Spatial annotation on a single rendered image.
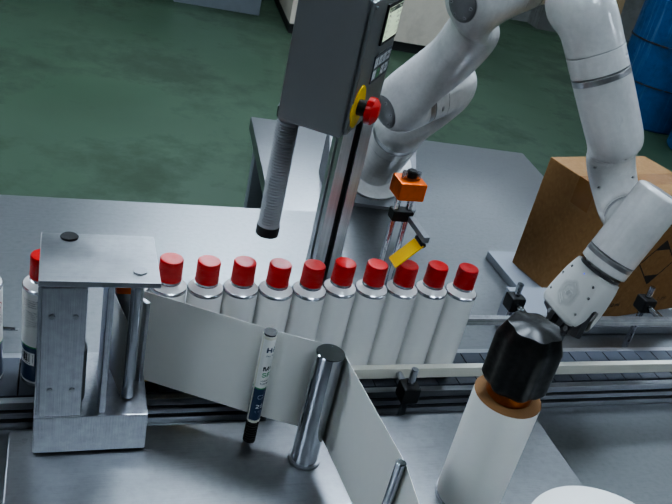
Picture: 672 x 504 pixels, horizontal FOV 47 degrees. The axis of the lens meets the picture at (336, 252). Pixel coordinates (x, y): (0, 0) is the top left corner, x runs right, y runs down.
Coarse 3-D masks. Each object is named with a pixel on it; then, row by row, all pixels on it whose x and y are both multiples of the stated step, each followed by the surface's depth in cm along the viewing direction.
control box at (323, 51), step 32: (320, 0) 98; (352, 0) 96; (384, 0) 100; (320, 32) 99; (352, 32) 98; (288, 64) 102; (320, 64) 101; (352, 64) 100; (288, 96) 104; (320, 96) 103; (352, 96) 102; (320, 128) 105; (352, 128) 107
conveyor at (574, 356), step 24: (456, 360) 137; (480, 360) 139; (576, 360) 145; (600, 360) 147; (624, 360) 149; (0, 384) 109; (24, 384) 110; (384, 384) 127; (432, 384) 130; (456, 384) 131
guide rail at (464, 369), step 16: (368, 368) 124; (384, 368) 125; (400, 368) 126; (432, 368) 128; (448, 368) 129; (464, 368) 130; (480, 368) 131; (560, 368) 137; (576, 368) 138; (592, 368) 139; (608, 368) 140; (624, 368) 141; (640, 368) 143; (656, 368) 144
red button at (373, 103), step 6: (360, 102) 104; (366, 102) 105; (372, 102) 103; (378, 102) 104; (360, 108) 104; (366, 108) 103; (372, 108) 103; (378, 108) 104; (360, 114) 105; (366, 114) 104; (372, 114) 104; (378, 114) 105; (366, 120) 104; (372, 120) 104
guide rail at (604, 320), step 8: (472, 320) 135; (480, 320) 135; (488, 320) 136; (496, 320) 136; (504, 320) 137; (600, 320) 144; (608, 320) 144; (616, 320) 145; (624, 320) 146; (632, 320) 146; (640, 320) 147; (648, 320) 147; (656, 320) 148; (664, 320) 149
